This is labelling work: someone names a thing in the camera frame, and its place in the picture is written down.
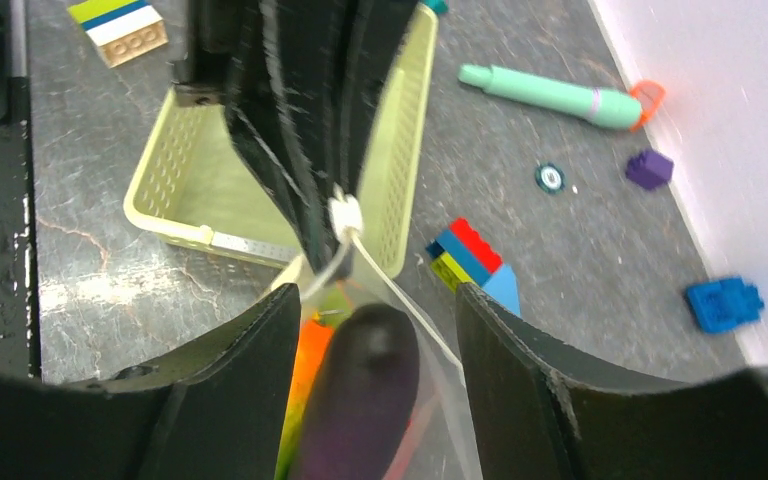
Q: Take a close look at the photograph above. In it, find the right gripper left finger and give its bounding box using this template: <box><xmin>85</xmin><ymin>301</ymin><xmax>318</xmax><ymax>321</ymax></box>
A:
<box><xmin>0</xmin><ymin>284</ymin><xmax>300</xmax><ymax>479</ymax></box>

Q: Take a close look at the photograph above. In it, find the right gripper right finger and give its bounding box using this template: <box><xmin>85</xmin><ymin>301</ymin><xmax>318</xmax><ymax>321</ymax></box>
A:
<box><xmin>455</xmin><ymin>284</ymin><xmax>768</xmax><ymax>479</ymax></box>

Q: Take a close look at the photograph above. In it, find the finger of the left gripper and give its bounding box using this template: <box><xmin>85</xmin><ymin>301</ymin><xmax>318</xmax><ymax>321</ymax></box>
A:
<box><xmin>330</xmin><ymin>0</ymin><xmax>417</xmax><ymax>194</ymax></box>
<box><xmin>172</xmin><ymin>1</ymin><xmax>345</xmax><ymax>271</ymax></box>

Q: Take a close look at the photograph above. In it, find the clear polka dot zip bag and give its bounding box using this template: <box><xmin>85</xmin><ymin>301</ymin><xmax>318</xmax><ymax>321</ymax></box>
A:
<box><xmin>275</xmin><ymin>190</ymin><xmax>481</xmax><ymax>479</ymax></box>

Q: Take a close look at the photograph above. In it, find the green orange toy mango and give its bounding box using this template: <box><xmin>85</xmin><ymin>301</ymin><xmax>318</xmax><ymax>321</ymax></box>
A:
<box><xmin>274</xmin><ymin>313</ymin><xmax>335</xmax><ymax>480</ymax></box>

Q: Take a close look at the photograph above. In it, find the purple toy eggplant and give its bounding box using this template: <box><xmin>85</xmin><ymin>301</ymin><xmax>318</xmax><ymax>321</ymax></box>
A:
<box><xmin>287</xmin><ymin>303</ymin><xmax>420</xmax><ymax>479</ymax></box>

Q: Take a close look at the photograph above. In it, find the small teal block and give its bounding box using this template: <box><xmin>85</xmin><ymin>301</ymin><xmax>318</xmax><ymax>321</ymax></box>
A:
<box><xmin>423</xmin><ymin>0</ymin><xmax>449</xmax><ymax>15</ymax></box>

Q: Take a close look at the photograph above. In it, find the light green plastic basket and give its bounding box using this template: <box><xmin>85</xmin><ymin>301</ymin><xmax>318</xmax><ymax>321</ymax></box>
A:
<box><xmin>124</xmin><ymin>4</ymin><xmax>438</xmax><ymax>278</ymax></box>

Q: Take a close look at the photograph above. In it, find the green blue white block stack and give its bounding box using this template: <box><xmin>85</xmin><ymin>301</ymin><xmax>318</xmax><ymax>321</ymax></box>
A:
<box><xmin>68</xmin><ymin>0</ymin><xmax>168</xmax><ymax>68</ymax></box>

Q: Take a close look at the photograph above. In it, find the red blue green block stack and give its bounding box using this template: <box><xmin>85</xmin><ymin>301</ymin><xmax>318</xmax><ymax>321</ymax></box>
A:
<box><xmin>426</xmin><ymin>217</ymin><xmax>521</xmax><ymax>317</ymax></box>

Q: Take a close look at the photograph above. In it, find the green poker chip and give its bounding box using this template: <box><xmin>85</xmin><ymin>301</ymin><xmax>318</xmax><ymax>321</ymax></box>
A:
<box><xmin>534</xmin><ymin>163</ymin><xmax>565</xmax><ymax>194</ymax></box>

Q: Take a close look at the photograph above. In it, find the teal toy microphone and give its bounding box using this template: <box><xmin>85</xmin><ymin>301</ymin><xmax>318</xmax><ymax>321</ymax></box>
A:
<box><xmin>458</xmin><ymin>64</ymin><xmax>644</xmax><ymax>130</ymax></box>

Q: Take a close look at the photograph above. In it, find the purple building block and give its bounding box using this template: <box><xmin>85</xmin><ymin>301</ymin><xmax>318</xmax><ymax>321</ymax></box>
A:
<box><xmin>625</xmin><ymin>149</ymin><xmax>675</xmax><ymax>191</ymax></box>

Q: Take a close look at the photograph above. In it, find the orange wire shape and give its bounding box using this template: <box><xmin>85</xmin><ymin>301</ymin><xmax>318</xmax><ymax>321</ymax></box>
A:
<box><xmin>629</xmin><ymin>79</ymin><xmax>666</xmax><ymax>131</ymax></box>

